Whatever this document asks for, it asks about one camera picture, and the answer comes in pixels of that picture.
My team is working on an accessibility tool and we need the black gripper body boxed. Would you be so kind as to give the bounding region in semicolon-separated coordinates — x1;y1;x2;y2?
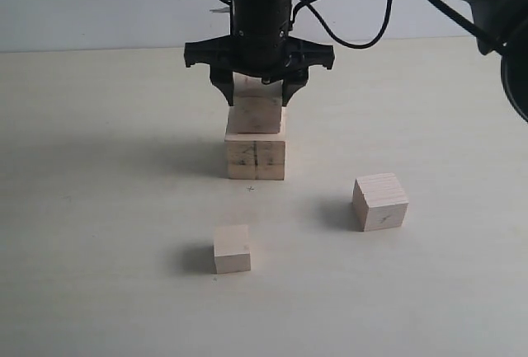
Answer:
184;0;334;82

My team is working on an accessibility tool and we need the medium striped wooden cube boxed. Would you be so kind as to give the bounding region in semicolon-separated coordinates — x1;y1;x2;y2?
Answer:
351;173;409;232

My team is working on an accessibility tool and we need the second largest wooden cube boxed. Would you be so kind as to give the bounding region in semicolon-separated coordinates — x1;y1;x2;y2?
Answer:
233;73;282;134

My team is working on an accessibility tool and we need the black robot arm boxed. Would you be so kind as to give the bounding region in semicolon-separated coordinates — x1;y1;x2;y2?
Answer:
184;0;527;117

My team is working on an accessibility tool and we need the smallest wooden cube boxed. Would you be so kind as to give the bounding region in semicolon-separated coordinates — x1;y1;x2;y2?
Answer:
214;224;251;275

